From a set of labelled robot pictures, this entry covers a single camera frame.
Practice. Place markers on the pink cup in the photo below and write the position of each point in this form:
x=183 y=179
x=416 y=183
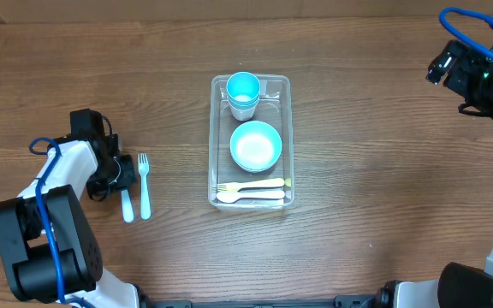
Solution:
x=242 y=115

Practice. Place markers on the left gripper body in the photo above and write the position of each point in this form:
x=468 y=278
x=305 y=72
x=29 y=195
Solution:
x=115 y=171

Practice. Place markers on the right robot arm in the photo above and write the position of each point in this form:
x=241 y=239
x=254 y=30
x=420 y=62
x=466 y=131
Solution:
x=442 y=166

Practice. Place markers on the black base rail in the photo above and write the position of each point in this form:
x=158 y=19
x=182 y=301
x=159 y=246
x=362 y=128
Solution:
x=341 y=301

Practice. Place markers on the green bowl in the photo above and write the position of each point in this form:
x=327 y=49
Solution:
x=255 y=166

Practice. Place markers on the blue cup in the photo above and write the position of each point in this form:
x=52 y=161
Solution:
x=243 y=88

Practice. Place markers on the yellow fork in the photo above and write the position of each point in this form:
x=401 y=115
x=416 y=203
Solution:
x=268 y=183

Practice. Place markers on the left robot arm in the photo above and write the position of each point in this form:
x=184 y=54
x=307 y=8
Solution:
x=48 y=249

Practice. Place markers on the blue bowl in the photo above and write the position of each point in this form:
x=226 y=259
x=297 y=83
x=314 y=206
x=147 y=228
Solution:
x=255 y=140

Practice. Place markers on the light blue fork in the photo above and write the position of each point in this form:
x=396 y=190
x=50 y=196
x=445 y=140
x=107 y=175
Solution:
x=127 y=207

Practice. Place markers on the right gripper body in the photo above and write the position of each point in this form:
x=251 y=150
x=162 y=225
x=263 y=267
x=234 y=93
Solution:
x=476 y=79

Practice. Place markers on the light green fork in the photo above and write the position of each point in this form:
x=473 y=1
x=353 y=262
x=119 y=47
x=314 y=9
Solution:
x=145 y=203

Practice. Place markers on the clear plastic container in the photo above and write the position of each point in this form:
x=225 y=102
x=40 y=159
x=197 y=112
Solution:
x=275 y=108

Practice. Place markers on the green cup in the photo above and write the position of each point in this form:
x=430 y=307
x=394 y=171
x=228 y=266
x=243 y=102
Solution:
x=243 y=105

